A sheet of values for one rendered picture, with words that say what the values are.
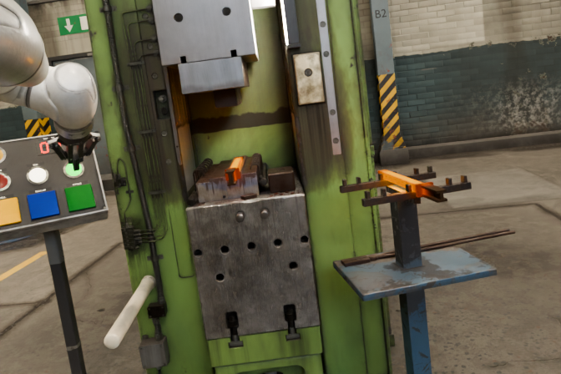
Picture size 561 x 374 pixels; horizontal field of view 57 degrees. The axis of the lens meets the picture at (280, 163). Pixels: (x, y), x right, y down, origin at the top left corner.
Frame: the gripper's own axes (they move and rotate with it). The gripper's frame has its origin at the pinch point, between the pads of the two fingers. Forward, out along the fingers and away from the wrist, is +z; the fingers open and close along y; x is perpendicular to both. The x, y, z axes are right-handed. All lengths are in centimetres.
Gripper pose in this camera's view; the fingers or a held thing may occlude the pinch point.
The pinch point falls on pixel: (75, 160)
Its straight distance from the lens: 153.5
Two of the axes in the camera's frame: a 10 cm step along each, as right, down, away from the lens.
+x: -3.3, -8.9, 3.2
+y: 8.9, -1.7, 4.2
